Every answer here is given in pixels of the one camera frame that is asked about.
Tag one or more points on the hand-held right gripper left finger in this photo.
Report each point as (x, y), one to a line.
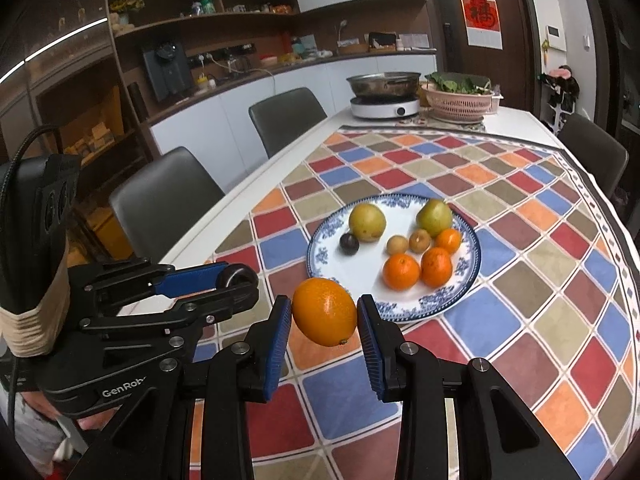
(277, 345)

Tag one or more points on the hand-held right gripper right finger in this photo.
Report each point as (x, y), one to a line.
(370, 350)

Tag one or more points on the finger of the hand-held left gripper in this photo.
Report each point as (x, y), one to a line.
(225, 302)
(192, 279)

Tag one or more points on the dark purple plum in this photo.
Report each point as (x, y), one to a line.
(239, 275)
(349, 243)

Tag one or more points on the oblong orange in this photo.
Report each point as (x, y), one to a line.
(325, 312)

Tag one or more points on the blue patterned white plate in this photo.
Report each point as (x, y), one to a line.
(370, 267)

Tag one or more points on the large round orange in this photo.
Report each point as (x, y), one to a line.
(401, 271)

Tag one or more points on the small orange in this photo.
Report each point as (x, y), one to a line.
(448, 240)
(436, 266)

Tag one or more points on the small brown pear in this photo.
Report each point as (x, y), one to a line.
(396, 245)
(420, 240)

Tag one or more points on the person's printed clothing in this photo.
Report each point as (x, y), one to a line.
(35, 435)

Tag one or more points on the grey dining chair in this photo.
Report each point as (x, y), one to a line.
(287, 115)
(165, 190)
(590, 150)

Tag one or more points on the yellow pear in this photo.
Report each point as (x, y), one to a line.
(367, 221)
(434, 215)

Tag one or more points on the white base cabinet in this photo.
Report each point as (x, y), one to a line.
(220, 125)

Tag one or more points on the colourful checkered tablecloth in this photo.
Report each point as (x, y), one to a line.
(525, 270)

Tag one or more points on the dark wooden shelf cabinet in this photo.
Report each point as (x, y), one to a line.
(75, 90)

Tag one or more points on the white induction cooker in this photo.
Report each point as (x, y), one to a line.
(385, 108)

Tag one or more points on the pink plastic basket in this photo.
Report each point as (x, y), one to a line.
(457, 105)

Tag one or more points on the steel pan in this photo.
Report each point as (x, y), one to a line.
(382, 85)

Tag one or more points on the yellow flower bouquet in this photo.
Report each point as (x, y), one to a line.
(127, 5)

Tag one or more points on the white shoe rack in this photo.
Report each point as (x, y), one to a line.
(562, 95)

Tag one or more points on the dark wooden door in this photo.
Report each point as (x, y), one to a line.
(440, 5)

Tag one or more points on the red wall calendar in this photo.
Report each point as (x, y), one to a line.
(480, 15)

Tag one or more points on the white wall panel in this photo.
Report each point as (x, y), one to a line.
(556, 38)

